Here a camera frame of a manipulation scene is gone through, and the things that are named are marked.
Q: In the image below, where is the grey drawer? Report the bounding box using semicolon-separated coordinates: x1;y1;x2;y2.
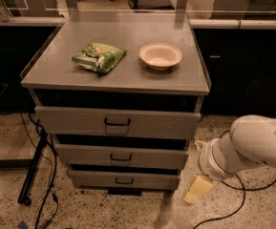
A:
68;170;180;190
35;106;201;139
55;144;188;170

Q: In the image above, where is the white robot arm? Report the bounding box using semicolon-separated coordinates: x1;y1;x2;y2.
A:
183;115;276;204

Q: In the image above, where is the grey metal drawer cabinet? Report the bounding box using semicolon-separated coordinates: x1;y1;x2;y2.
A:
20;10;212;197

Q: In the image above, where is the grey bottom drawer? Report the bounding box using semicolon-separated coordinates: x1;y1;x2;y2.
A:
68;170;180;190

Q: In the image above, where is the grey top drawer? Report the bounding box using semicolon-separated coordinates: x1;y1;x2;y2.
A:
35;106;201;139

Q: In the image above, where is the white paper bowl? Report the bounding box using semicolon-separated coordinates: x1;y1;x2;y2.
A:
139;43;182;71

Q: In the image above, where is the green snack bag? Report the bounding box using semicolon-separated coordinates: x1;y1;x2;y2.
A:
72;43;127;74

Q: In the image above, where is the black table leg with caster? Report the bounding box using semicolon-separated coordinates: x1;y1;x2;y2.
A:
17;130;47;206

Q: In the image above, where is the black floor cable right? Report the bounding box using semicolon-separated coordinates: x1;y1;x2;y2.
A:
191;129;276;229

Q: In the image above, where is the black cable left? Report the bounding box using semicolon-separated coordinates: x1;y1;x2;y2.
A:
19;112;59;229

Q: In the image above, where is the white horizontal rail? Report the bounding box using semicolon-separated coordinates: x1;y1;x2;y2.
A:
0;17;276;30

